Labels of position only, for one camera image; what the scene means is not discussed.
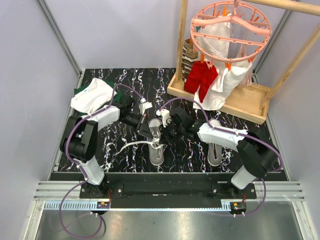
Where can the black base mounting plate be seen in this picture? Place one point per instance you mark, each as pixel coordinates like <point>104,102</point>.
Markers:
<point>167,191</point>

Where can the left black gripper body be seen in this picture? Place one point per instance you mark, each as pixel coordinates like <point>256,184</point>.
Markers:
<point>138,121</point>

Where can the green folded garment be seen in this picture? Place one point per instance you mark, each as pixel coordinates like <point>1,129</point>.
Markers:
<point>110,83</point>

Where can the white hanging cloth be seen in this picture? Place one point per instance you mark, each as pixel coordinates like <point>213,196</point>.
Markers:
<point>227,79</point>

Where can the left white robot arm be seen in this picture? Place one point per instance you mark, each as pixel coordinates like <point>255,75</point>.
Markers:
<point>80,136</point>

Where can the pink round clothes hanger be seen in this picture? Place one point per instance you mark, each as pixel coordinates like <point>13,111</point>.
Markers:
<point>229,31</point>

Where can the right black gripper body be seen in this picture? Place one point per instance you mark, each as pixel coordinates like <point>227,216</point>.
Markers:
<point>171,132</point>

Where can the wooden drying rack frame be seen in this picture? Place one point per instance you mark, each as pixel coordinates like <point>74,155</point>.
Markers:
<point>248,102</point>

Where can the brown striped sock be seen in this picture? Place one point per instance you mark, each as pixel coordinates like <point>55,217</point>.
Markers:
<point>189,57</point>

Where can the aluminium rail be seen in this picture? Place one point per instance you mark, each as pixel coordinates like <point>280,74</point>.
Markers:
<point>64,195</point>

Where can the grey sneaker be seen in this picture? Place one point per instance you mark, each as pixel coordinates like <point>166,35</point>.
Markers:
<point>156,150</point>
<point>214,156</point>

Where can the red hanging garment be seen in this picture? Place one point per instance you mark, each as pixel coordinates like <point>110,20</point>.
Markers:
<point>200,79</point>

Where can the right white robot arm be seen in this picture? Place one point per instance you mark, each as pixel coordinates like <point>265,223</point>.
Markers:
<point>256,151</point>

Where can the white folded shirt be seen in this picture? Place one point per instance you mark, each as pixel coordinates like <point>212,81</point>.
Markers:
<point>90,96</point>

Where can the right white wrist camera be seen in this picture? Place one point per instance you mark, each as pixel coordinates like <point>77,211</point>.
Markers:
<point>164,114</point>

